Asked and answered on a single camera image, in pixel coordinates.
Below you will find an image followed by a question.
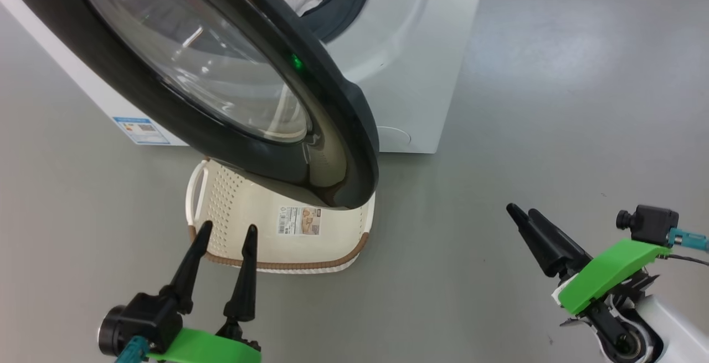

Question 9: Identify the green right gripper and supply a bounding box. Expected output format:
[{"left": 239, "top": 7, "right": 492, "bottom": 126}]
[{"left": 506, "top": 203, "right": 671, "bottom": 347}]

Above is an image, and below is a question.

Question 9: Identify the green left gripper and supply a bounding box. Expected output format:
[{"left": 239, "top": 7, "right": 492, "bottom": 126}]
[{"left": 147, "top": 220, "right": 262, "bottom": 363}]

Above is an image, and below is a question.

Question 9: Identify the dark round glass washer door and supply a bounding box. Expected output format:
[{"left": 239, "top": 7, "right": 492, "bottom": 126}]
[{"left": 0, "top": 0, "right": 381, "bottom": 210}]

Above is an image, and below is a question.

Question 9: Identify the cream perforated laundry basket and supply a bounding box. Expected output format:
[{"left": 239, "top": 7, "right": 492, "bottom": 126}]
[{"left": 186, "top": 158, "right": 376, "bottom": 274}]

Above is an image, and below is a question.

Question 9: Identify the white front-load washing machine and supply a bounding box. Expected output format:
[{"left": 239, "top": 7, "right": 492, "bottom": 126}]
[{"left": 0, "top": 0, "right": 490, "bottom": 154}]

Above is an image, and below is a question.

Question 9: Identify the teal-plug left camera cable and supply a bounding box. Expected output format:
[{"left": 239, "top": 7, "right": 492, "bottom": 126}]
[{"left": 114, "top": 336, "right": 150, "bottom": 363}]

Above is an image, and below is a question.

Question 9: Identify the teal-plug camera cable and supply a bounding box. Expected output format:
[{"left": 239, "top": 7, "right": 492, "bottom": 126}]
[
  {"left": 667, "top": 228, "right": 709, "bottom": 253},
  {"left": 114, "top": 336, "right": 150, "bottom": 363}
]

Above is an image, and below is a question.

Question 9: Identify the teal-plug right camera cable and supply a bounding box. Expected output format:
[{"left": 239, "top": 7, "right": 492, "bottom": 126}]
[{"left": 667, "top": 228, "right": 709, "bottom": 253}]

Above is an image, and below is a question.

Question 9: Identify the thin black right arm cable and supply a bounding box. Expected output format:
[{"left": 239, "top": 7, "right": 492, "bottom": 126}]
[{"left": 656, "top": 253, "right": 709, "bottom": 267}]

